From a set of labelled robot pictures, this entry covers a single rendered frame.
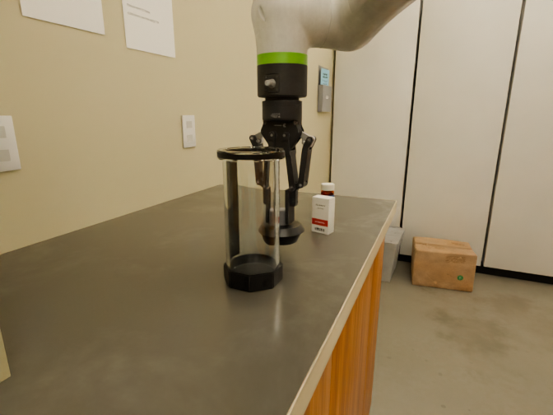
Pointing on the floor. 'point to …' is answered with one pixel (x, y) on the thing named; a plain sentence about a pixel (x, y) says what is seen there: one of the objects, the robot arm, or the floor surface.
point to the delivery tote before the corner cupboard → (394, 237)
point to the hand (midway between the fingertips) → (281, 205)
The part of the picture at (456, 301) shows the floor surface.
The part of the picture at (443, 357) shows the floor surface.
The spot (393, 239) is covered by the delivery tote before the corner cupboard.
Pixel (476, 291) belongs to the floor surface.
